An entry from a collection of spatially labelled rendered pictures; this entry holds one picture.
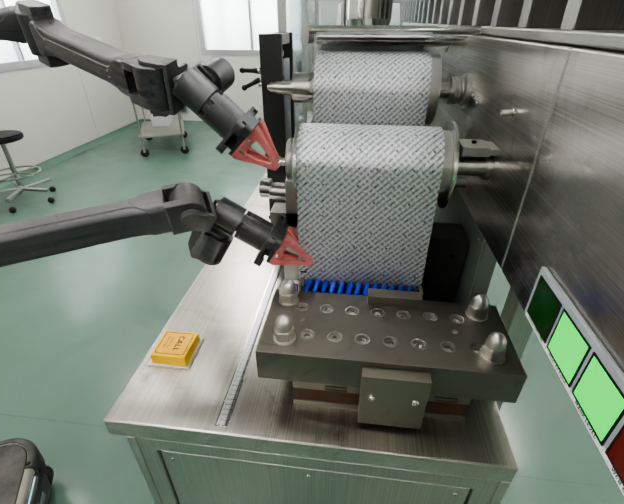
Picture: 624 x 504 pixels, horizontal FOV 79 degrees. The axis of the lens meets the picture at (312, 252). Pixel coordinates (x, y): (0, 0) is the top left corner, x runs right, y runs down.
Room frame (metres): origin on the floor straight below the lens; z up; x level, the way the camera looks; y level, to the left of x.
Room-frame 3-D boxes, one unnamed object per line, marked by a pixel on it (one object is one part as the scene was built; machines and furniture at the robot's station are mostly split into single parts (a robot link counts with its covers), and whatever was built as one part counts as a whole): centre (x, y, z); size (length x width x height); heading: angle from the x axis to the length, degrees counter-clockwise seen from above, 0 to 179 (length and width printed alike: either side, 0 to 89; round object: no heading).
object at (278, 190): (0.71, 0.05, 1.05); 0.06 x 0.05 x 0.31; 83
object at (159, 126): (5.12, 1.98, 0.51); 0.91 x 0.58 x 1.02; 17
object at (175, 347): (0.54, 0.27, 0.91); 0.07 x 0.07 x 0.02; 83
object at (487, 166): (0.63, -0.27, 1.25); 0.07 x 0.04 x 0.04; 83
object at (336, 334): (0.47, -0.12, 1.00); 0.40 x 0.16 x 0.06; 83
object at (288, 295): (0.54, 0.04, 1.05); 0.04 x 0.04 x 0.04
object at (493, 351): (0.41, -0.27, 1.05); 0.04 x 0.04 x 0.04
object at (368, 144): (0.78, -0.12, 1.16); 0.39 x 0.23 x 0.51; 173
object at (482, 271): (1.69, -0.46, 1.02); 2.24 x 0.04 x 0.24; 173
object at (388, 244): (0.59, -0.09, 1.11); 0.23 x 0.01 x 0.18; 83
